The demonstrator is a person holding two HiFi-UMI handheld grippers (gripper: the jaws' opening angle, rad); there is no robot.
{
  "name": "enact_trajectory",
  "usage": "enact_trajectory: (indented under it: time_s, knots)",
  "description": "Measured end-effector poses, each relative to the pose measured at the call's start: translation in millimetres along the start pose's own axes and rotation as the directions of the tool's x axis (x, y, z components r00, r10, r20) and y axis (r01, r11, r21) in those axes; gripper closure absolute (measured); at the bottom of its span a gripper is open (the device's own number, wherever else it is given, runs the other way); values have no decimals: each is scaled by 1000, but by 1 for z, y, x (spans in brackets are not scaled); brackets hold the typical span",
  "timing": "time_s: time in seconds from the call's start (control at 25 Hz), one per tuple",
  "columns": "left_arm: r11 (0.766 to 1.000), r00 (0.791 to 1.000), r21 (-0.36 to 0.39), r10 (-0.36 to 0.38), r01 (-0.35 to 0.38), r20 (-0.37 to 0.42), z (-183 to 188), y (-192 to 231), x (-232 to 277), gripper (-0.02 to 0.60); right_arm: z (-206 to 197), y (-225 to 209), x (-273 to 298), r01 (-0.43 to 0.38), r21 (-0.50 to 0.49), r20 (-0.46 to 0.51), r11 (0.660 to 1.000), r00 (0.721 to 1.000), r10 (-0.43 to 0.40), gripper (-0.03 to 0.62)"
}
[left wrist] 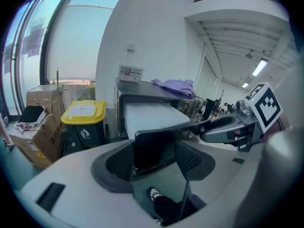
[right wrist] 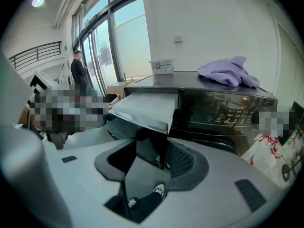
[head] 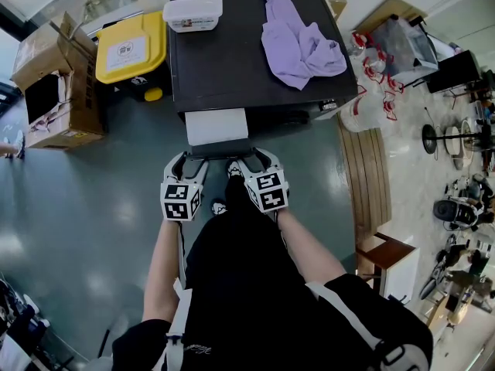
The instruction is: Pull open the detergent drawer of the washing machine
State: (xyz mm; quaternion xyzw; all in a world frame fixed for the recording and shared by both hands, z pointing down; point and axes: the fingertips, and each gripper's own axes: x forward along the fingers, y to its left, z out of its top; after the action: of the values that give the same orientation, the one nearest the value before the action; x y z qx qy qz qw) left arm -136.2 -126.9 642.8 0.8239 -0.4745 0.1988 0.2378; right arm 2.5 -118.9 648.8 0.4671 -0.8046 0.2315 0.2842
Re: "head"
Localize cluster of clear water jugs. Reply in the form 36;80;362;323
336;31;406;133

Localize person's right forearm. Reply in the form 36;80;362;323
276;210;347;285

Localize black floor fan stand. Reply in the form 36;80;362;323
421;124;495;154

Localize purple cloth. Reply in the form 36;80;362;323
259;0;348;91

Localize cardboard boxes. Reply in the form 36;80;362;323
23;12;108;152

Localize small flat cardboard piece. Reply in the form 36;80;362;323
326;0;348;22

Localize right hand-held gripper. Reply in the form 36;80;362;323
235;148;290;215

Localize closed cardboard box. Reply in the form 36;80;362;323
10;32;73;92

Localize white drawer tray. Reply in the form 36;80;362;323
183;107;257;161

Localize white harness strap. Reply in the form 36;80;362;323
165;278;193;371

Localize large leaning cardboard sheet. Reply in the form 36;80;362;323
353;0;428;34

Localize white round planter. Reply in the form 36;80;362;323
444;117;479;169

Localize person's left forearm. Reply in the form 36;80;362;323
142;220;186;322

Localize black bin with yellow lid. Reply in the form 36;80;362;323
94;10;173;103

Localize black flat monitor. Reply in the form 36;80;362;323
426;50;483;94

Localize black washing machine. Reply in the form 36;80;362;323
169;0;359;125

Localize white cabinet with wooden top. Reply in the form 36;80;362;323
355;232;421;307

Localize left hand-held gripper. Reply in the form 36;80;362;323
160;151;210;223

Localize person's black clothing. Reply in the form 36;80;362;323
111;175;434;371

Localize white plastic lidded box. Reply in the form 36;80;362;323
162;0;224;34

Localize person's right shoe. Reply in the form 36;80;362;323
225;159;244;179

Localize clear plastic storage bag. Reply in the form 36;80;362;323
370;15;440;84

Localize wooden slatted bench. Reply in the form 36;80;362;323
335;117;394;243

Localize black round device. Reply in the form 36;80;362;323
432;197;479;227

